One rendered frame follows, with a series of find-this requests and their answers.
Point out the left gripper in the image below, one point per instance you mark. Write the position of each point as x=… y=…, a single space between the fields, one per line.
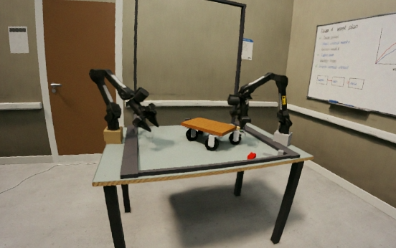
x=243 y=120

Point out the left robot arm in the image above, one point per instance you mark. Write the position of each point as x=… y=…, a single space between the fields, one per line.
x=246 y=90

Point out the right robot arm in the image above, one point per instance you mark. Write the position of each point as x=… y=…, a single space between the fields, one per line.
x=113 y=110

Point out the red toy building brick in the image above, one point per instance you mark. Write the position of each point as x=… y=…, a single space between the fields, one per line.
x=251 y=155

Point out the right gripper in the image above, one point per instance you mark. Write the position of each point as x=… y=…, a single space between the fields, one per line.
x=140 y=121

